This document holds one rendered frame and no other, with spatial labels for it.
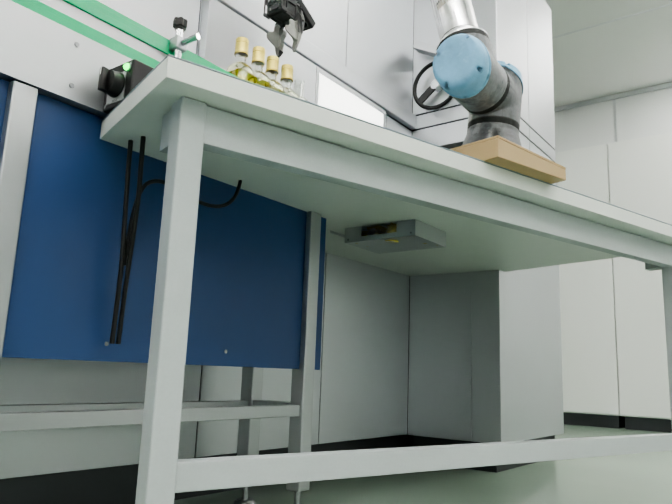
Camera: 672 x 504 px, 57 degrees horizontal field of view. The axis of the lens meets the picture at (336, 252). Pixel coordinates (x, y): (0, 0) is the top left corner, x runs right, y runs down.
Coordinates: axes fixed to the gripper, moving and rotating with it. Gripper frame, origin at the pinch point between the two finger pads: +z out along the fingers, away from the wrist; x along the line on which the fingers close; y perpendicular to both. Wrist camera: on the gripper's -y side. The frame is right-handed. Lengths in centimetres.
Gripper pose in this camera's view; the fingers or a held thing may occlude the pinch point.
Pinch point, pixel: (288, 51)
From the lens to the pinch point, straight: 185.0
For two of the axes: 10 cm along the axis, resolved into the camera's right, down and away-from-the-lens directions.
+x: 7.9, -0.8, -6.0
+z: -0.4, 9.8, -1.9
